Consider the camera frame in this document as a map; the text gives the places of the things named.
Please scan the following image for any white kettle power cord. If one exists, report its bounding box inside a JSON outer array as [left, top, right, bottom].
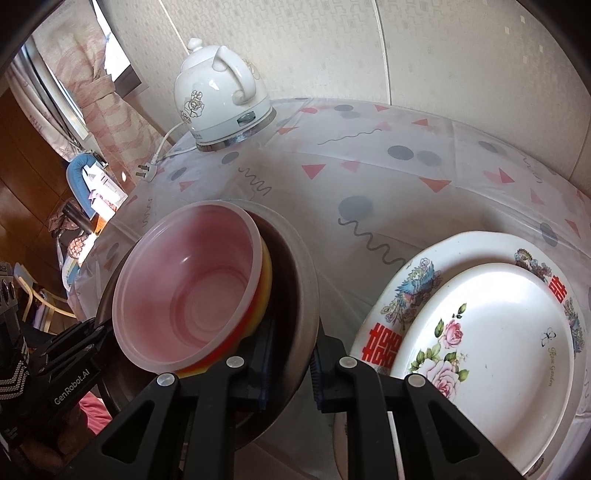
[[152, 126, 199, 162]]

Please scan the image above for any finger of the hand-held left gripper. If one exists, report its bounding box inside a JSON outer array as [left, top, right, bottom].
[[44, 318, 115, 367]]

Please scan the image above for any black white striped cuff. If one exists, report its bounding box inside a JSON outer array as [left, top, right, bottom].
[[0, 359, 34, 403]]

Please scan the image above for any red plastic bowl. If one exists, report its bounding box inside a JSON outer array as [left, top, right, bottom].
[[112, 200, 265, 374]]

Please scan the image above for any bird print white plate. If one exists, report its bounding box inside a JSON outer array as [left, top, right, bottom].
[[333, 231, 591, 480]]

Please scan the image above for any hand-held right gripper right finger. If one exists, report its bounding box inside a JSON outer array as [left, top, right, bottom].
[[312, 333, 522, 480]]

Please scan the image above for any pink striped curtain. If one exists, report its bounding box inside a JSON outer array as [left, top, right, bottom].
[[34, 0, 160, 185]]

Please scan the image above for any light wooden chair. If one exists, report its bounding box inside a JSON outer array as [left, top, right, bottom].
[[14, 263, 77, 333]]

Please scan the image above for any white floral electric kettle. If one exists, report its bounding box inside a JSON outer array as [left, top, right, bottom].
[[173, 38, 277, 152]]

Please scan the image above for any pink clothing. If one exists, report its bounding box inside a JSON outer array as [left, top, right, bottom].
[[78, 394, 114, 435]]

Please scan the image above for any patterned white tablecloth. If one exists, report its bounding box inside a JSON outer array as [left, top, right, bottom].
[[60, 97, 591, 480]]

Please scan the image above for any stainless steel bowl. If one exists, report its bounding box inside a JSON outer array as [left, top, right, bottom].
[[95, 198, 321, 457]]

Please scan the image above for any white power plug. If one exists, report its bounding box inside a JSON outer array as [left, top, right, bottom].
[[135, 159, 160, 183]]

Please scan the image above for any blue padded object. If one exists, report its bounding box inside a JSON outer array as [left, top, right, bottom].
[[66, 154, 106, 206]]

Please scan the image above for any yellow plastic bowl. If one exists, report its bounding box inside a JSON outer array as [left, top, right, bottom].
[[175, 237, 274, 379]]

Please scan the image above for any person's left hand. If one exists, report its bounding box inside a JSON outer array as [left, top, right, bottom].
[[22, 412, 110, 468]]

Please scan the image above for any white paper box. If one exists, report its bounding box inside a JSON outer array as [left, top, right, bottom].
[[85, 168, 129, 217]]

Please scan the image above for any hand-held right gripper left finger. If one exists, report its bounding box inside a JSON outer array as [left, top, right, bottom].
[[60, 318, 279, 480]]

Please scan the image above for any rose print white plate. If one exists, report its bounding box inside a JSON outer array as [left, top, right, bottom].
[[390, 262, 575, 478]]

